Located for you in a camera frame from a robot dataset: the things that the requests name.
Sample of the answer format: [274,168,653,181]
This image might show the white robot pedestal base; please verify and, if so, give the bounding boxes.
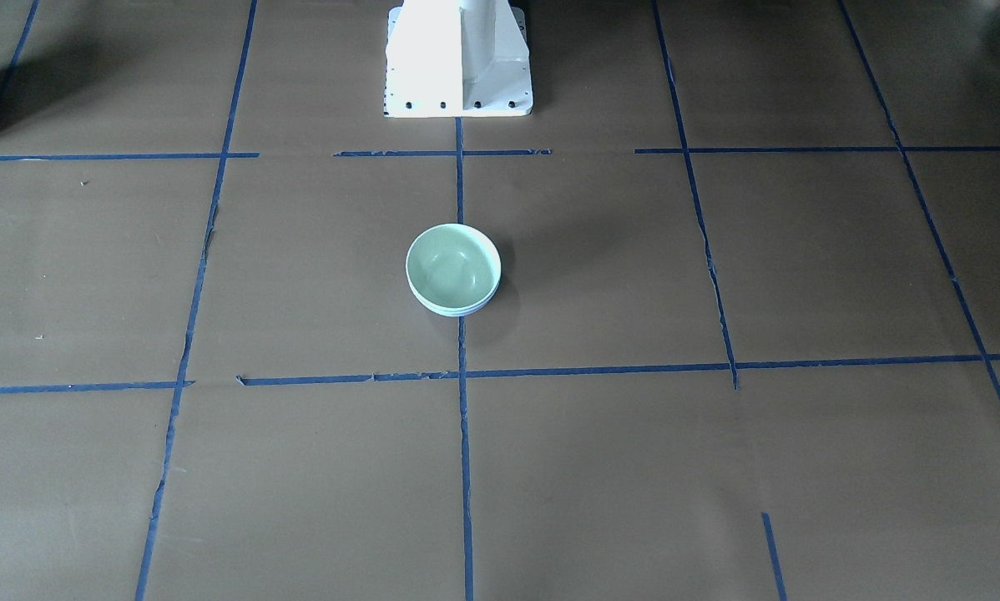
[382,1,534,119]

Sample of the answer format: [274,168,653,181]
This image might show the green bowl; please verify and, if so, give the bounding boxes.
[405,222,503,295]

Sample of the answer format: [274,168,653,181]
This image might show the blue bowl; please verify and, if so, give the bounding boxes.
[412,288,497,318]

